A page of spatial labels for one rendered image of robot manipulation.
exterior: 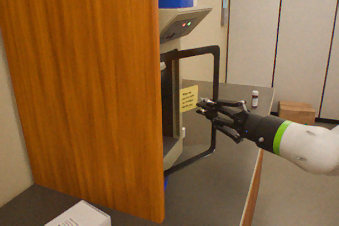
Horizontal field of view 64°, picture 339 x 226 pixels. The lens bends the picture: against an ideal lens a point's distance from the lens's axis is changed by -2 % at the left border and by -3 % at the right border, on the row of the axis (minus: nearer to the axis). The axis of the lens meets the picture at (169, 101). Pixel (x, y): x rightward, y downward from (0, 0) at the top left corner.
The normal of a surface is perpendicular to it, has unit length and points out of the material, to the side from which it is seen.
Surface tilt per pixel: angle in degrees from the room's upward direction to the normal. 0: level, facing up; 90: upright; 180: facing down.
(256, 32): 90
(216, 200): 0
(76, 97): 90
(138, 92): 90
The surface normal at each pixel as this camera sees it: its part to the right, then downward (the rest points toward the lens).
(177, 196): -0.02, -0.94
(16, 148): 0.92, 0.12
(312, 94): -0.40, 0.33
